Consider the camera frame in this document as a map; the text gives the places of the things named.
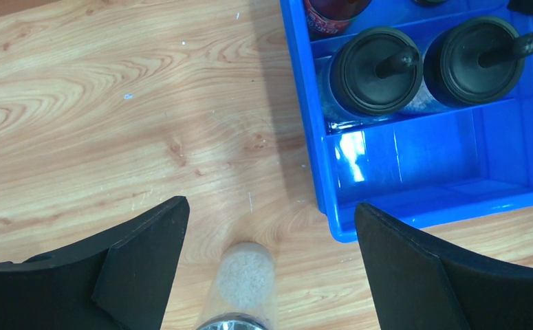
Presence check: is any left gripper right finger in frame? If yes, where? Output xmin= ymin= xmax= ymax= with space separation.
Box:
xmin=354 ymin=203 xmax=533 ymax=329

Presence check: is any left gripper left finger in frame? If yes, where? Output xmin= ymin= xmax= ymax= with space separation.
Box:
xmin=0 ymin=196 xmax=190 ymax=329

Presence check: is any black cap shaker jar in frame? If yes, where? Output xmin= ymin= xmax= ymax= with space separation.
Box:
xmin=403 ymin=16 xmax=533 ymax=115

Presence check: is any silver lid spice jar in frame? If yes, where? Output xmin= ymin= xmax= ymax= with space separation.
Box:
xmin=195 ymin=242 xmax=278 ymax=329

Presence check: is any blue plastic divided bin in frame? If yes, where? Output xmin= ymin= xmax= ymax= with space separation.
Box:
xmin=281 ymin=1 xmax=533 ymax=243

